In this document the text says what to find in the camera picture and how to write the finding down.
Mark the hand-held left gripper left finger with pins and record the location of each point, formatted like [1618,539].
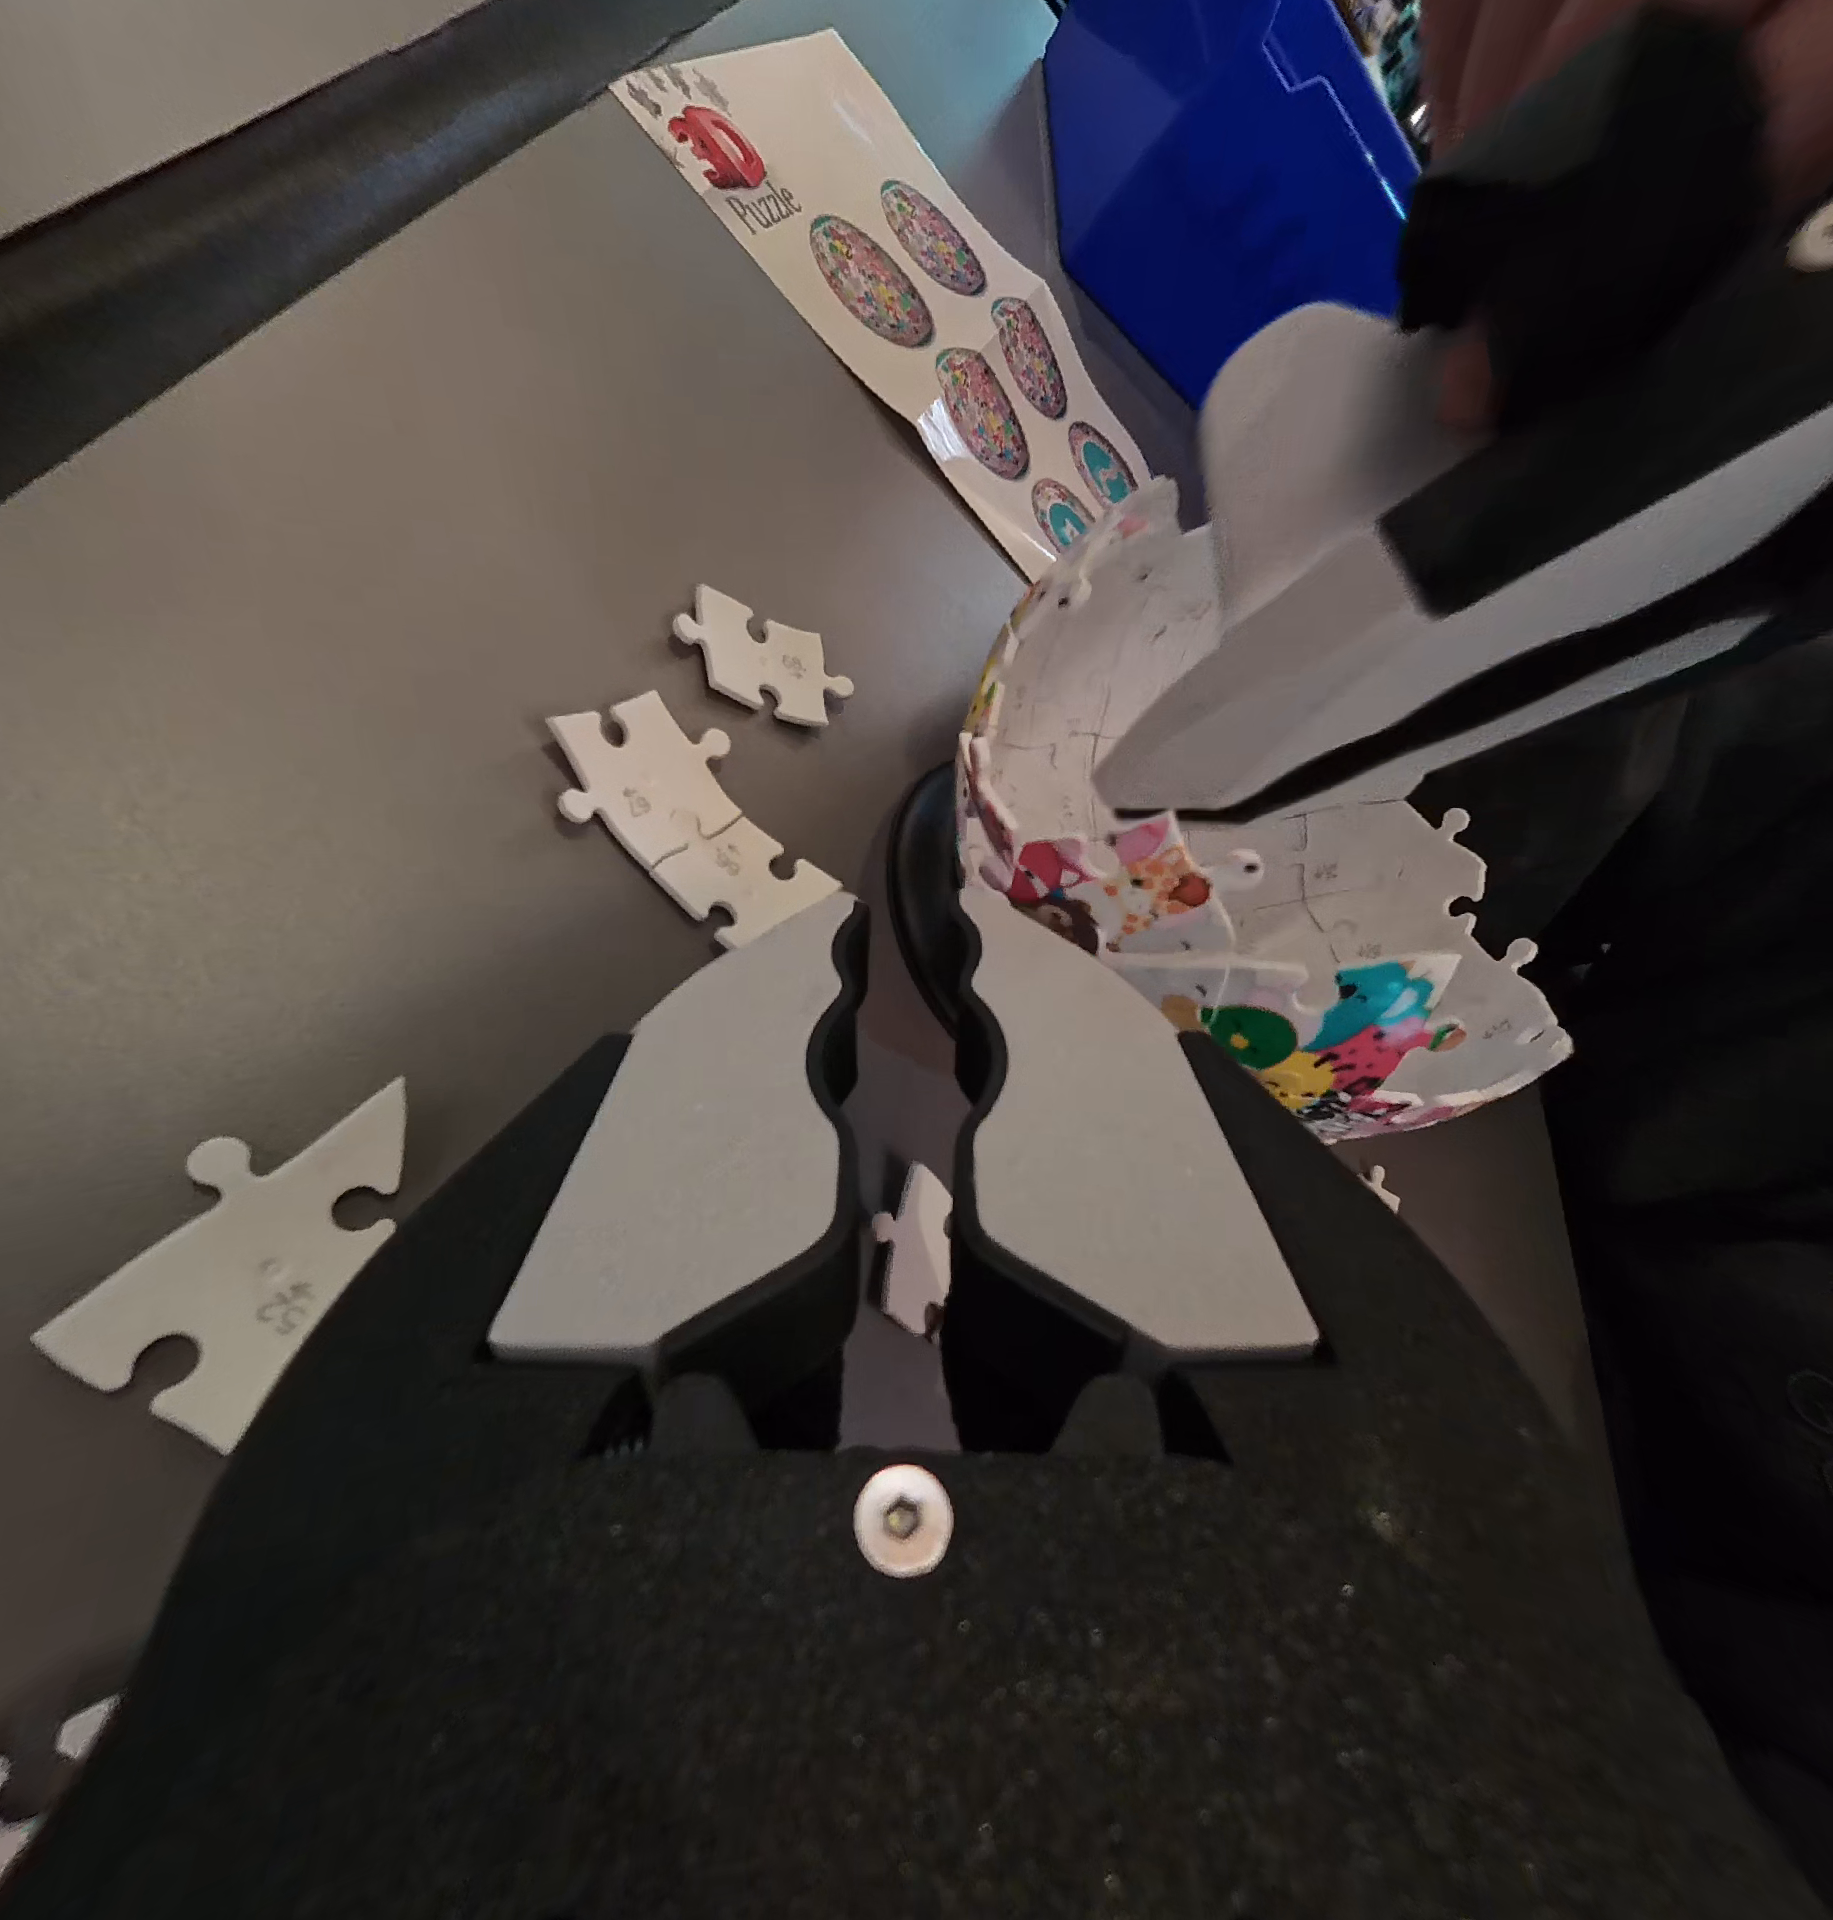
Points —
[676,1183]

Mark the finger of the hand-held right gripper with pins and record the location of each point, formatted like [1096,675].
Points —
[1394,660]

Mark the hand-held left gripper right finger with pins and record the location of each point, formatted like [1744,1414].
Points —
[1143,1183]

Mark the partly built white puzzle ball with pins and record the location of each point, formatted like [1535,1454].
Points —
[1278,928]

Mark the puzzle pieces group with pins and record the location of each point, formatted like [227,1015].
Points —
[666,798]

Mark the single white puzzle piece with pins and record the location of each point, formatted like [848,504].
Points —
[1374,1183]

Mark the person's right hand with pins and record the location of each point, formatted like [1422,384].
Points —
[1818,77]

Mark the blue plastic bin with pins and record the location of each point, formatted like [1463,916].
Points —
[1230,180]

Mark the printed instruction leaflet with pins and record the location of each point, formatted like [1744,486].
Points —
[886,287]

